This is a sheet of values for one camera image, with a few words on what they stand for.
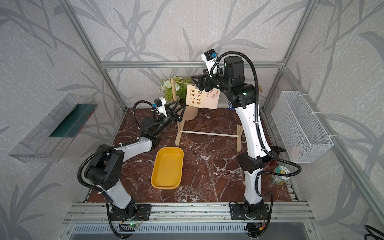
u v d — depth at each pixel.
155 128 0.69
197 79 0.57
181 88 0.91
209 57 0.52
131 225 0.71
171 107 0.79
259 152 0.48
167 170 0.89
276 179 0.80
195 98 0.78
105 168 0.47
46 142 0.64
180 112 0.74
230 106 0.80
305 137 0.60
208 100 0.77
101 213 0.75
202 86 0.58
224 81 0.53
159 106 0.68
